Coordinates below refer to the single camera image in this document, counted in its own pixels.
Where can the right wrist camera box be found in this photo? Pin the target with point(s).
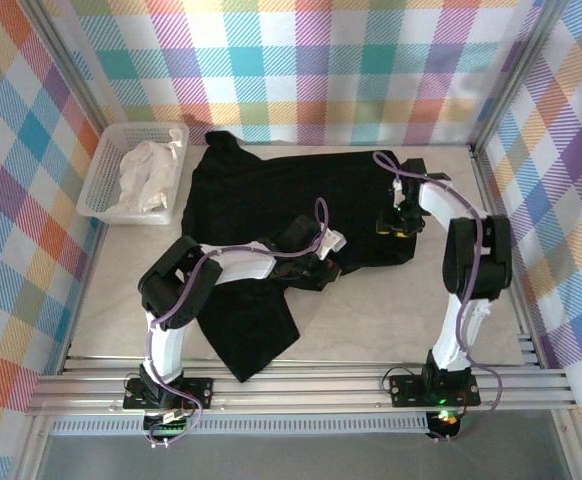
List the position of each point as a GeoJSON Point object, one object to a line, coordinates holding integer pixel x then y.
{"type": "Point", "coordinates": [397, 188]}

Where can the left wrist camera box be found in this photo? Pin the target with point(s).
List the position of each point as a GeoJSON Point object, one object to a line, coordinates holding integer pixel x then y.
{"type": "Point", "coordinates": [333, 242]}

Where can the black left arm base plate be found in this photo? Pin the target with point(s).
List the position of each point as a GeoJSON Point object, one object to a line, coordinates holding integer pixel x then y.
{"type": "Point", "coordinates": [196, 392]}

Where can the wide aluminium mounting rail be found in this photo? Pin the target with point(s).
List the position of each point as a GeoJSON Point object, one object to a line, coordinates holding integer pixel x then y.
{"type": "Point", "coordinates": [296, 392]}

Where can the white perforated plastic basket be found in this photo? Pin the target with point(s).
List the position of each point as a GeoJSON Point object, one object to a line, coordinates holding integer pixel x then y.
{"type": "Point", "coordinates": [98, 180]}

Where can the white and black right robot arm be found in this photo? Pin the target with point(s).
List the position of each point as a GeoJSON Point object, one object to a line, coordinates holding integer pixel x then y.
{"type": "Point", "coordinates": [476, 255]}

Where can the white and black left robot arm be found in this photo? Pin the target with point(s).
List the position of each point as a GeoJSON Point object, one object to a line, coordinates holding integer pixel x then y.
{"type": "Point", "coordinates": [241, 260]}

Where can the aluminium frame post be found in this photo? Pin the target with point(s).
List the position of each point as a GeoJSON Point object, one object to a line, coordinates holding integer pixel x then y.
{"type": "Point", "coordinates": [513, 75]}
{"type": "Point", "coordinates": [73, 65]}

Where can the aluminium table edge rail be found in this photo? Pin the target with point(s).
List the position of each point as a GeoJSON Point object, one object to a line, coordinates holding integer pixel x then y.
{"type": "Point", "coordinates": [482, 175]}
{"type": "Point", "coordinates": [96, 250]}

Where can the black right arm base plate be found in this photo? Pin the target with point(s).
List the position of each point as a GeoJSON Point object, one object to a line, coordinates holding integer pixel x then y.
{"type": "Point", "coordinates": [406, 392]}

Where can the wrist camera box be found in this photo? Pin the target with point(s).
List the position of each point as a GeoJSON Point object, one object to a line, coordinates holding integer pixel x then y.
{"type": "Point", "coordinates": [397, 188]}
{"type": "Point", "coordinates": [333, 242]}

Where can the black floral print t-shirt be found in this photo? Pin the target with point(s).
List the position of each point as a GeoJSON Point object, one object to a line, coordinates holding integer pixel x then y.
{"type": "Point", "coordinates": [251, 200]}

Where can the crumpled white cloth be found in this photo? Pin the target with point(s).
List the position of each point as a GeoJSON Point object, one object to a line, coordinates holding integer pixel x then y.
{"type": "Point", "coordinates": [143, 170]}

